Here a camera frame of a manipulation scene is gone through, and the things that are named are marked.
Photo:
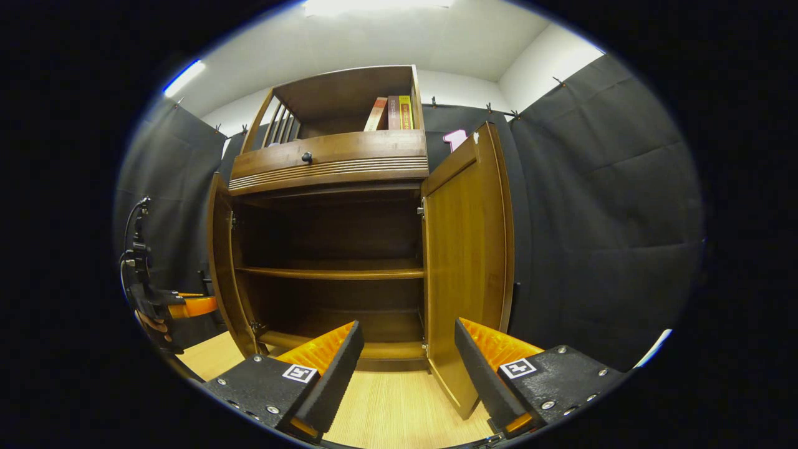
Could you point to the red and white book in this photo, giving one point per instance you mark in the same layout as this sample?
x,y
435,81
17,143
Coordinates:
x,y
376,114

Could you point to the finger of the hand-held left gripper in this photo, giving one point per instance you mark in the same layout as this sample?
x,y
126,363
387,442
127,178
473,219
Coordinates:
x,y
196,306

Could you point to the yellow spine book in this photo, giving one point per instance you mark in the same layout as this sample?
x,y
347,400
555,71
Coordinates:
x,y
406,112

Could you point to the wooden inner shelf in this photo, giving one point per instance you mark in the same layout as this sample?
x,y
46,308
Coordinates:
x,y
336,272

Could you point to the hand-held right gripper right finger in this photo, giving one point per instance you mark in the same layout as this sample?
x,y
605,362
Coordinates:
x,y
480,374

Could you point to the ceiling light panel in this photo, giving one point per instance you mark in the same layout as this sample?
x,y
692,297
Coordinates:
x,y
374,6

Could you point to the wooden cabinet door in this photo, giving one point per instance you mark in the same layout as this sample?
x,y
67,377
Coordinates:
x,y
221,262
461,262

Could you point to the ceiling light strip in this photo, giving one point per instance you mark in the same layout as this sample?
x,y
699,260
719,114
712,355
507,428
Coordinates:
x,y
184,78

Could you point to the brown spine book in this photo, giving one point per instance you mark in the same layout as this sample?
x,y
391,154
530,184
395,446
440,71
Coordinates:
x,y
393,113

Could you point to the wooden double-door shoe cabinet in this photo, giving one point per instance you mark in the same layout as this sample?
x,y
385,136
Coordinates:
x,y
349,153

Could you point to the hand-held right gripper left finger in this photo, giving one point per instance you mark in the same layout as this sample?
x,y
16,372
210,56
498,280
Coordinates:
x,y
340,374

